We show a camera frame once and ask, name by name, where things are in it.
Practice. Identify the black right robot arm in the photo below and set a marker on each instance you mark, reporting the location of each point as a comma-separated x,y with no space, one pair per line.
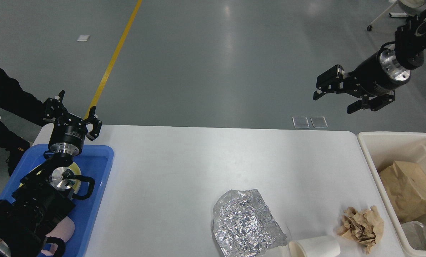
374,81

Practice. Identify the aluminium foil tray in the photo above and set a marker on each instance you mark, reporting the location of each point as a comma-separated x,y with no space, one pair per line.
415,233

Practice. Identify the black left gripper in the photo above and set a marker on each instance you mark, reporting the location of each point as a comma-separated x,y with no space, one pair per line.
67,136

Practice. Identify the brown paper bag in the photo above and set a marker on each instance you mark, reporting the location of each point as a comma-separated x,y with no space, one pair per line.
405,184

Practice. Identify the brown paper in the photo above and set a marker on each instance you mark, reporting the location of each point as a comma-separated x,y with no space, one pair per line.
366,227

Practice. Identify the aluminium foil sheet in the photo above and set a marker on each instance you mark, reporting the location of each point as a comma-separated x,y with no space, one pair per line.
244,226

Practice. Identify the yellow plate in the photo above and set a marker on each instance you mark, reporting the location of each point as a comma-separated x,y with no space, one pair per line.
61,184

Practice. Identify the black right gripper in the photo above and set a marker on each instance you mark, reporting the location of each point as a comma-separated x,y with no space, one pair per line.
378,77

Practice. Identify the beige plastic bin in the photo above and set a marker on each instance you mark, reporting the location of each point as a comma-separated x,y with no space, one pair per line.
381,149

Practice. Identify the person in black clothes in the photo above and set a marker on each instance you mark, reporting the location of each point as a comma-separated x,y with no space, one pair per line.
23,104

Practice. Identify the white paper cup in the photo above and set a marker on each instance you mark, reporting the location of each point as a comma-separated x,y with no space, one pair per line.
323,246

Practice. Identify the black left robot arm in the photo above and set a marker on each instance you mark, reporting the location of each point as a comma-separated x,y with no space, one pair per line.
46,194

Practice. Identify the pink mug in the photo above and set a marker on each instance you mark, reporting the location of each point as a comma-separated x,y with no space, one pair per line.
63,230

